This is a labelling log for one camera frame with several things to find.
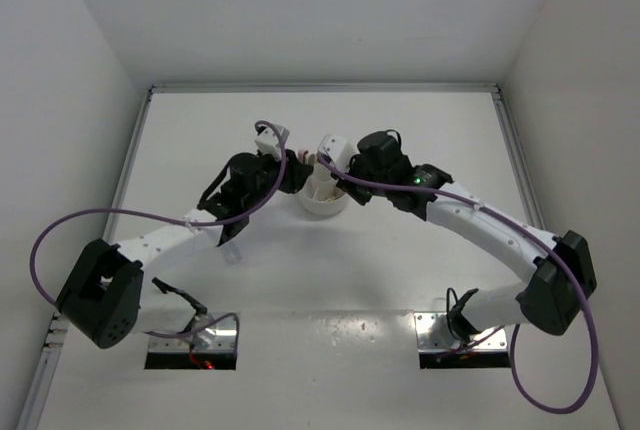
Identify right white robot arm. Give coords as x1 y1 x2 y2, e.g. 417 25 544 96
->
318 130 596 343

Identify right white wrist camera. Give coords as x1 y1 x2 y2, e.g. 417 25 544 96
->
316 134 357 173

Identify aluminium frame rail right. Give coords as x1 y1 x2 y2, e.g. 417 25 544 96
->
492 87 547 230

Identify purple cable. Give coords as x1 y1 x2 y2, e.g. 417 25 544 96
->
317 154 600 415
29 120 289 341

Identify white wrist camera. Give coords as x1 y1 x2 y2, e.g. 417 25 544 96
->
316 134 357 173
254 125 289 160

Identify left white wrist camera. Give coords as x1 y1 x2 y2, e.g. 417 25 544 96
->
254 125 289 160

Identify aluminium frame rail left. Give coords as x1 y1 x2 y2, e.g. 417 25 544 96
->
19 89 153 430

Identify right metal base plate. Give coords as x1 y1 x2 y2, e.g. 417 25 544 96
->
413 312 507 356

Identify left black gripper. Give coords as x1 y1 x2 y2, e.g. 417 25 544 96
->
243 148 312 211

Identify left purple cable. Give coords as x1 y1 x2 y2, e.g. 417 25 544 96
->
29 120 289 341

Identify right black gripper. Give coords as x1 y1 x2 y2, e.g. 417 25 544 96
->
331 151 390 207

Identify clear blue-cap bottle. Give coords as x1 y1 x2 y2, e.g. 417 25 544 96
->
220 241 242 265

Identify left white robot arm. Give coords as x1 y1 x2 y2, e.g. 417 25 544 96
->
55 150 313 349

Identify aluminium frame rail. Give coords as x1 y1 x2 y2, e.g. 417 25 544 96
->
19 89 153 430
149 82 500 94
492 87 547 230

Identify metal base plate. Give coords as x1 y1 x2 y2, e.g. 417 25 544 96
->
413 312 507 356
148 313 240 354

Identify aluminium frame rail back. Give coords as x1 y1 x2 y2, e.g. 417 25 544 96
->
149 82 500 94

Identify white round divided organizer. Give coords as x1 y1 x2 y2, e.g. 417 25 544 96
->
297 163 349 217

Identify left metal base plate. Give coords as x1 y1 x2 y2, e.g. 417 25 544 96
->
148 313 240 354

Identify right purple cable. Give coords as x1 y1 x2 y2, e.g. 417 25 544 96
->
317 154 600 415

